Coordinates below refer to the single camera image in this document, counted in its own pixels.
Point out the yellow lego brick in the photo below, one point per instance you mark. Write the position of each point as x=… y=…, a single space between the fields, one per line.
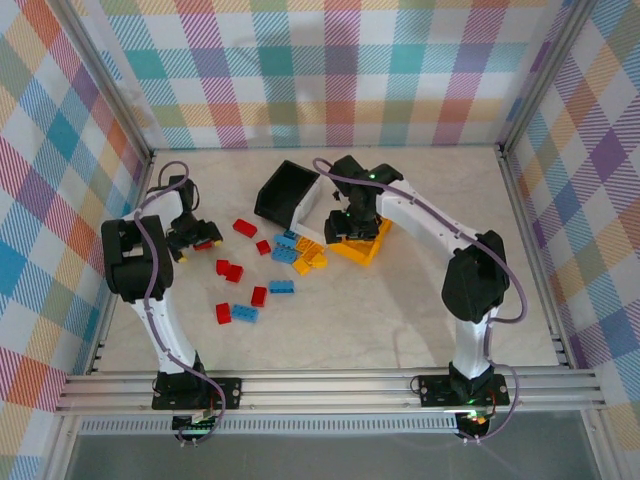
x=307 y=244
x=317 y=260
x=302 y=266

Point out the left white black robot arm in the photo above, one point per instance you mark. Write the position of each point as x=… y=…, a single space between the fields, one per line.
x=170 y=340

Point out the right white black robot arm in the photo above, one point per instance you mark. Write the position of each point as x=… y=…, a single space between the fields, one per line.
x=470 y=350

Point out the yellow plastic container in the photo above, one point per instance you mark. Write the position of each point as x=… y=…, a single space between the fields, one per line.
x=360 y=252

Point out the white plastic container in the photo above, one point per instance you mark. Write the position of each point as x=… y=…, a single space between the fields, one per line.
x=310 y=215

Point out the black plastic container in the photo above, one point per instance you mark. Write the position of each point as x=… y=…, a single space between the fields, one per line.
x=280 y=192

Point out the plaid backdrop cloth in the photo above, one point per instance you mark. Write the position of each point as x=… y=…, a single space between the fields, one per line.
x=40 y=200
x=320 y=75
x=600 y=200

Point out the small controller circuit board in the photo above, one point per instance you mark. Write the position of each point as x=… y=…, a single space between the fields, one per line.
x=195 y=427
x=475 y=419

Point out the aluminium side rail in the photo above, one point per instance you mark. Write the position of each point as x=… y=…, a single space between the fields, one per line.
x=103 y=327
x=550 y=300

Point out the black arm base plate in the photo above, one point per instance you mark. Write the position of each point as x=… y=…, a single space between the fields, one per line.
x=230 y=392
x=430 y=392

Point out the aluminium frame post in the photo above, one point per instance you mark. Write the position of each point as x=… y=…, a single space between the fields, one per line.
x=102 y=75
x=546 y=75

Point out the wide aluminium base rail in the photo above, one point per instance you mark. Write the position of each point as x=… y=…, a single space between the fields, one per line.
x=325 y=392

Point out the aluminium frame strut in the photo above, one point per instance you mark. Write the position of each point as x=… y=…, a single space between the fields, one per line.
x=62 y=450
x=602 y=445

